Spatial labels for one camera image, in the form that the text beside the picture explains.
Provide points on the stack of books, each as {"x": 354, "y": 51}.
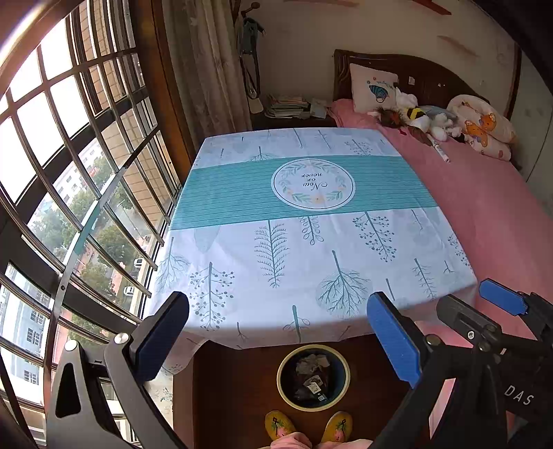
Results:
{"x": 285, "y": 107}

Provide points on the blue hanging bag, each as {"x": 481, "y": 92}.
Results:
{"x": 249, "y": 34}

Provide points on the orange bear cushion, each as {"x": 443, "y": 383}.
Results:
{"x": 484, "y": 125}

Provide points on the brown feather toy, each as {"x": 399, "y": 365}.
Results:
{"x": 391, "y": 116}

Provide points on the pale paper packet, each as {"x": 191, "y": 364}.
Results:
{"x": 319, "y": 109}

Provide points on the round waste bin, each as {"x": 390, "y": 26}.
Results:
{"x": 343, "y": 380}

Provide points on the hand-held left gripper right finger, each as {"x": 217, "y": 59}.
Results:
{"x": 395, "y": 341}

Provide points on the teal leaf print tablecloth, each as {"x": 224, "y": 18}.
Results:
{"x": 259, "y": 207}

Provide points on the dark wooden nightstand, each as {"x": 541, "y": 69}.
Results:
{"x": 281, "y": 123}

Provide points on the bee plush toy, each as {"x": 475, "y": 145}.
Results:
{"x": 417, "y": 113}

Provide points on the white printed pillow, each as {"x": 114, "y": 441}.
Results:
{"x": 371, "y": 90}

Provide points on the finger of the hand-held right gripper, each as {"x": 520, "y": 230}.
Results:
{"x": 464, "y": 319}
{"x": 503, "y": 297}

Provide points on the person's legs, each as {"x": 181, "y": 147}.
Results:
{"x": 293, "y": 442}

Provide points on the window with metal grille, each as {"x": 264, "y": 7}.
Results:
{"x": 65, "y": 129}

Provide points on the beige flat paddle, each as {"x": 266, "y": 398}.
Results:
{"x": 257, "y": 105}

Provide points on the pink bed sheet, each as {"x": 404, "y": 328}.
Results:
{"x": 475, "y": 207}

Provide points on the white marker pen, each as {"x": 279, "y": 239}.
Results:
{"x": 440, "y": 152}

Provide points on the grey white plush toy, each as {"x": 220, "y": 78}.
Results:
{"x": 440, "y": 123}

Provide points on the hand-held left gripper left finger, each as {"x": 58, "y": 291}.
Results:
{"x": 162, "y": 334}

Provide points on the beige curtain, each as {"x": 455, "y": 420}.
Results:
{"x": 207, "y": 64}

